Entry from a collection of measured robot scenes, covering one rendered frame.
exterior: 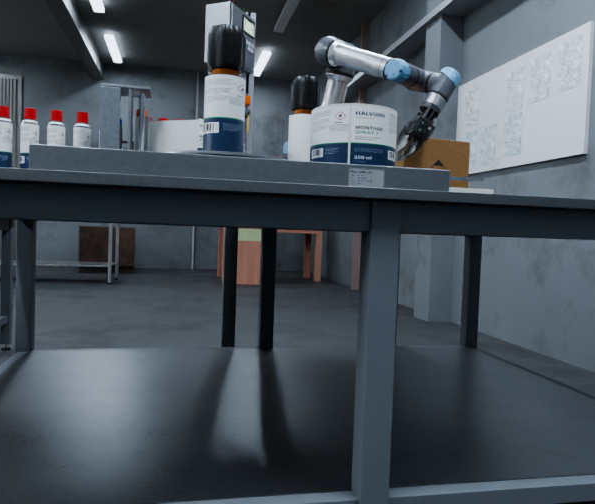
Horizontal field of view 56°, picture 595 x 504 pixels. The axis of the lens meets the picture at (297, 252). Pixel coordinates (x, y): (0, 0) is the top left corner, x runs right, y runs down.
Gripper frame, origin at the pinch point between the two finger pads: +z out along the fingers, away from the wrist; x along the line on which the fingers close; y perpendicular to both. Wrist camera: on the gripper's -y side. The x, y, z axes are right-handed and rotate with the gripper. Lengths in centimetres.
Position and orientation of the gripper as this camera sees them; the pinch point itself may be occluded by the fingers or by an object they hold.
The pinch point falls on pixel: (398, 158)
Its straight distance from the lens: 199.5
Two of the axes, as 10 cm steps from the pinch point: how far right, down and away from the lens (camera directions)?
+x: 8.3, 5.2, 2.0
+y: 2.1, 0.5, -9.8
